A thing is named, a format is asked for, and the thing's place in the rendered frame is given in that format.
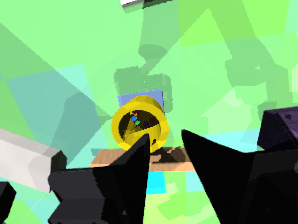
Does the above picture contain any white rectangular block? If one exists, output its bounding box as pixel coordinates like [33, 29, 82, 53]
[0, 128, 61, 193]

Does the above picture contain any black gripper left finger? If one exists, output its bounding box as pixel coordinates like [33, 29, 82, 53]
[47, 133, 150, 224]

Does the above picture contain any peach flat bar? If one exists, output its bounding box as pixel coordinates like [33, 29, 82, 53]
[89, 148, 195, 172]

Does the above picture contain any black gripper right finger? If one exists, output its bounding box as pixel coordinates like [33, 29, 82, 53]
[181, 129, 298, 224]

